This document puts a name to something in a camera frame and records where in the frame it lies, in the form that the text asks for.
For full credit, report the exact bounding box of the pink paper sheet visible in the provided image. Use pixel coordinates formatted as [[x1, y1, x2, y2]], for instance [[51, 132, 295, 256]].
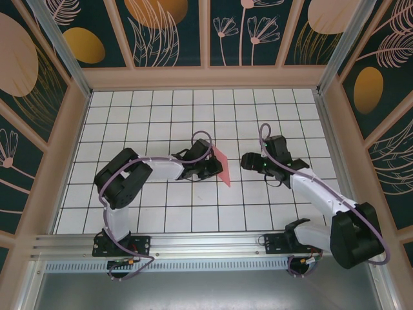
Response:
[[211, 147, 232, 188]]

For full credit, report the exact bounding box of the grey metal panel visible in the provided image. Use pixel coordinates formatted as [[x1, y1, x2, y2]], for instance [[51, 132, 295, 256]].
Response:
[[19, 270, 398, 310]]

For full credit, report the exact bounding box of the left small circuit board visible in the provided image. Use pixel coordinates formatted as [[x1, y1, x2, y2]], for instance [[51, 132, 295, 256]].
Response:
[[106, 257, 143, 269]]

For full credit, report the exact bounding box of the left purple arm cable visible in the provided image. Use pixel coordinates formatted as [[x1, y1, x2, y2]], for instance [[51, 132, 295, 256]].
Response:
[[97, 130, 159, 282]]

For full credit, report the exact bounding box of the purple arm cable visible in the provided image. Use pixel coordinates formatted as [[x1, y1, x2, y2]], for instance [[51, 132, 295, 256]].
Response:
[[259, 122, 391, 278], [97, 130, 159, 282]]

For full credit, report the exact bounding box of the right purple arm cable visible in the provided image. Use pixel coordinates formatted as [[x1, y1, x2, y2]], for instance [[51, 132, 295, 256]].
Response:
[[259, 122, 391, 278]]

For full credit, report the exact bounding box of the aluminium side rail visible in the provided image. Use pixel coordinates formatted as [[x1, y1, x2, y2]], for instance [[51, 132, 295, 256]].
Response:
[[314, 90, 362, 229]]

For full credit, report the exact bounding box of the aluminium mounting rail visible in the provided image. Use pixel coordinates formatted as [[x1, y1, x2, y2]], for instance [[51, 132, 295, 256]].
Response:
[[30, 229, 385, 259]]

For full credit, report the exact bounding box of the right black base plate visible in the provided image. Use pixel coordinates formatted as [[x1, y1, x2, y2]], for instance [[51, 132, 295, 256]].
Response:
[[263, 232, 323, 254]]

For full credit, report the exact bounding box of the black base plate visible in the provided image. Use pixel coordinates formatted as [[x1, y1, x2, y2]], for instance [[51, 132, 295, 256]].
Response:
[[263, 232, 323, 254], [92, 234, 152, 258]]

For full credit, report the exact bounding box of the slotted grey cable duct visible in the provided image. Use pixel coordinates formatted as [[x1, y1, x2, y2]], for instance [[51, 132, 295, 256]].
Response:
[[45, 256, 372, 273]]

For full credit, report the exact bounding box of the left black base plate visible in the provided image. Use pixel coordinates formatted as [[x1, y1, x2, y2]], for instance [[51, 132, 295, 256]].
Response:
[[92, 234, 152, 258]]

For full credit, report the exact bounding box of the right aluminium frame post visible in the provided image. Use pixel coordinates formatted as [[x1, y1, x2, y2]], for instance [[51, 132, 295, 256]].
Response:
[[316, 0, 378, 95]]

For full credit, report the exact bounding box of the aluminium frame post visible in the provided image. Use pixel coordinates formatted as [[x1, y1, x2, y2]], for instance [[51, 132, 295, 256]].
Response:
[[25, 0, 93, 99], [316, 0, 378, 95]]

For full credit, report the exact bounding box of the left aluminium frame post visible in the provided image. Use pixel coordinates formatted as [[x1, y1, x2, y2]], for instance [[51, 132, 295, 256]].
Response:
[[25, 0, 93, 99]]

